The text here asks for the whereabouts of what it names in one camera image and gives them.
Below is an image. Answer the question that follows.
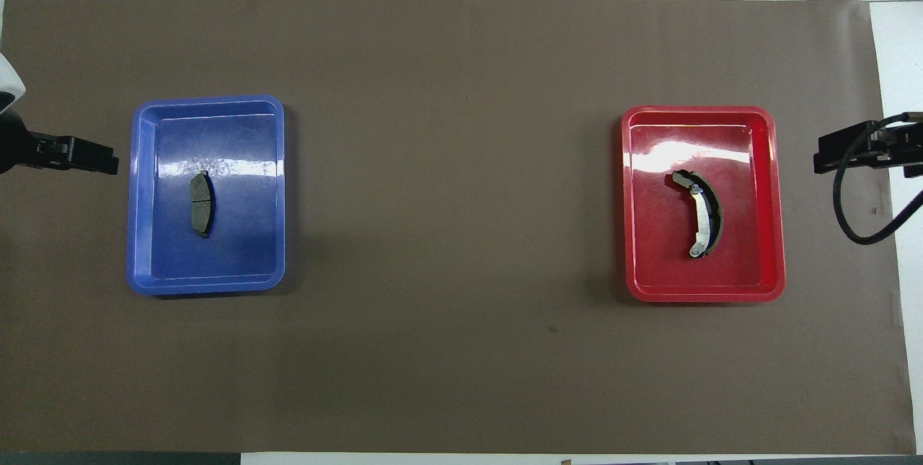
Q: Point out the red plastic tray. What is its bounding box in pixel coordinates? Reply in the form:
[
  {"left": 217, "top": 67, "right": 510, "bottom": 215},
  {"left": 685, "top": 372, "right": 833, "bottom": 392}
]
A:
[{"left": 621, "top": 105, "right": 787, "bottom": 304}]

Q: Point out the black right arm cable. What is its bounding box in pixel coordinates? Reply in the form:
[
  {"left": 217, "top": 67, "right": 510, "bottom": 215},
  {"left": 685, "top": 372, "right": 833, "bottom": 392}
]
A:
[{"left": 832, "top": 112, "right": 923, "bottom": 246}]

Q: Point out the brown table mat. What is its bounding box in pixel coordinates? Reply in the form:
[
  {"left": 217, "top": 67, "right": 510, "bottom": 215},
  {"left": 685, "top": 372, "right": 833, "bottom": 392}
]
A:
[{"left": 0, "top": 0, "right": 917, "bottom": 455}]

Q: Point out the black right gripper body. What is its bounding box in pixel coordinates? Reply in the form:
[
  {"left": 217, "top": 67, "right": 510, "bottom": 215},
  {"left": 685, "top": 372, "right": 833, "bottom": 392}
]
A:
[{"left": 874, "top": 121, "right": 923, "bottom": 180}]

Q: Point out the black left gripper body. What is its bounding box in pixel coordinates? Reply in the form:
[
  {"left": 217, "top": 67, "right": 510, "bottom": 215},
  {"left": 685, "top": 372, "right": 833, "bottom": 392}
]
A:
[{"left": 0, "top": 110, "right": 73, "bottom": 176}]

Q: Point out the blue plastic tray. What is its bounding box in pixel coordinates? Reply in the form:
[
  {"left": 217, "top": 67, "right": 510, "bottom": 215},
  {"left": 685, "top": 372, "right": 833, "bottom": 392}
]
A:
[{"left": 126, "top": 94, "right": 287, "bottom": 297}]

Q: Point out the dark brake pad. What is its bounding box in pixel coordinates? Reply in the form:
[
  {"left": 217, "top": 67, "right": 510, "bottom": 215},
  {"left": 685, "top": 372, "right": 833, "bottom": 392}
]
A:
[{"left": 189, "top": 170, "right": 216, "bottom": 239}]

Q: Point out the curved brake shoe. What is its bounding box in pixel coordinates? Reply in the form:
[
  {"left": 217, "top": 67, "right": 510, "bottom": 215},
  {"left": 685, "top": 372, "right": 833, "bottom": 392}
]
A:
[{"left": 671, "top": 169, "right": 725, "bottom": 259}]

